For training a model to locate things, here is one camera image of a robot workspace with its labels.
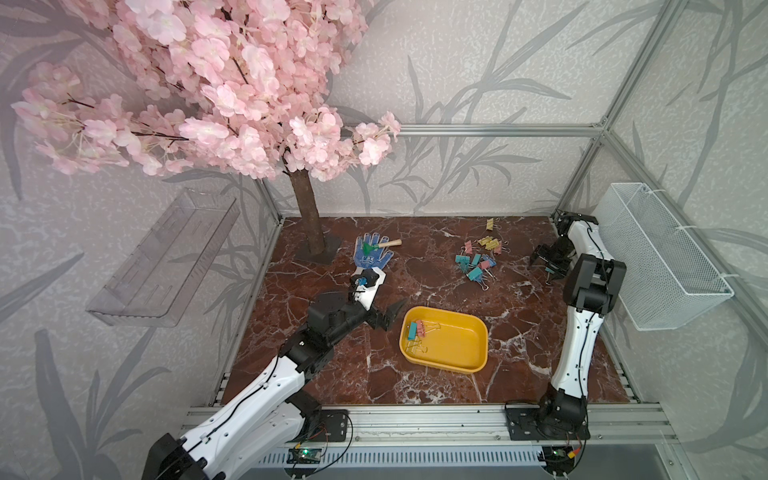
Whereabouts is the yellow plastic storage tray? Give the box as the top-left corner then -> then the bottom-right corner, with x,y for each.
399,306 -> 489,375

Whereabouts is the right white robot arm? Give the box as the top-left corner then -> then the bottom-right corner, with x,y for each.
530,210 -> 627,440

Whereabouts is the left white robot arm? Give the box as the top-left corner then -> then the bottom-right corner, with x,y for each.
142,292 -> 405,479

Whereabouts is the blue binder clip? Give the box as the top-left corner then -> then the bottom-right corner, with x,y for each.
479,257 -> 497,270

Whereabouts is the blue dotted work glove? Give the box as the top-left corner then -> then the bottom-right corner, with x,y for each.
353,232 -> 394,269

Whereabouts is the left green circuit board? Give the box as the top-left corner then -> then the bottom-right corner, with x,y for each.
287,446 -> 325,465

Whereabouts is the right circuit board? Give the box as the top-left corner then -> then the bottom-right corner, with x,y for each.
538,446 -> 583,479

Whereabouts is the pink blossom artificial tree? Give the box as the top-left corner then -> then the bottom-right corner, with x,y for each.
12,1 -> 401,260

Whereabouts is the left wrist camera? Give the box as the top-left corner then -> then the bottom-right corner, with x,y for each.
350,267 -> 386,310

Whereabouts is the green wooden-handled garden tool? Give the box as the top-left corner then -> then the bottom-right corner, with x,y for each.
362,239 -> 402,256

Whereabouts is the white wire mesh basket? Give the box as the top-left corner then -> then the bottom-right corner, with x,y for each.
594,183 -> 734,331

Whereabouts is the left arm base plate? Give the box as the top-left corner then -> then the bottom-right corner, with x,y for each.
304,409 -> 351,443

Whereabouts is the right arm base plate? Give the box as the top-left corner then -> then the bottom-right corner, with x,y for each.
504,403 -> 591,441

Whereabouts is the aluminium front rail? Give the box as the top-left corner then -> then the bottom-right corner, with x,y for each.
179,403 -> 679,469

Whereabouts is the clear acrylic wall shelf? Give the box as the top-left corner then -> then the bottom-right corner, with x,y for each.
86,188 -> 241,328

